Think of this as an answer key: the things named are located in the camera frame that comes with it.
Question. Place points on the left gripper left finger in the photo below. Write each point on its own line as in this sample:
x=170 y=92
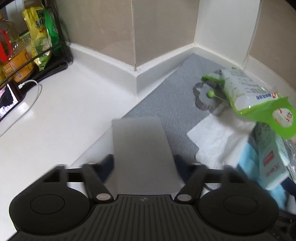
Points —
x=106 y=167

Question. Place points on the grey card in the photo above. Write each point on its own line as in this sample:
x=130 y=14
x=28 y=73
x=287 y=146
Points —
x=143 y=162

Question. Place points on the grey counter mat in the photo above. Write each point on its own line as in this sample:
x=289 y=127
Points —
x=173 y=101

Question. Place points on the white blue milk carton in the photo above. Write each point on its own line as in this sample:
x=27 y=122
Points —
x=273 y=156

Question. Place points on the yellow seasoning packet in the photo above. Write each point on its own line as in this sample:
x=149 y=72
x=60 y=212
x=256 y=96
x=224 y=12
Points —
x=35 y=20

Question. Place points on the green white snack bag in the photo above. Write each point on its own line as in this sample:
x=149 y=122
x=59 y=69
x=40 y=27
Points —
x=250 y=100

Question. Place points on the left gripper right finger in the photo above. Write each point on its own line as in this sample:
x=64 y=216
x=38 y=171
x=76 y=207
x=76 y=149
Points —
x=184 y=169

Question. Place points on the green seasoning packet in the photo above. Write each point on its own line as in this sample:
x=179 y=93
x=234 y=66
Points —
x=53 y=35

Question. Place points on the smartphone with lit screen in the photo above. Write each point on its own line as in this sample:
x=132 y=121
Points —
x=10 y=97

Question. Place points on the light blue cloth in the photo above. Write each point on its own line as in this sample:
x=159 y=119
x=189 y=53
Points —
x=249 y=164

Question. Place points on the black wire spice rack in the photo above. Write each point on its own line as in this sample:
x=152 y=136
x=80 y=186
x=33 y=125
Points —
x=56 y=63

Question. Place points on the white paper towel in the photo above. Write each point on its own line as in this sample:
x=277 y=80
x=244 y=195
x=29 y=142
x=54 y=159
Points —
x=221 y=139

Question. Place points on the cooking oil bottle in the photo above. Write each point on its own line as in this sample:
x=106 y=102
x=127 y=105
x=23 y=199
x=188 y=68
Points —
x=14 y=55

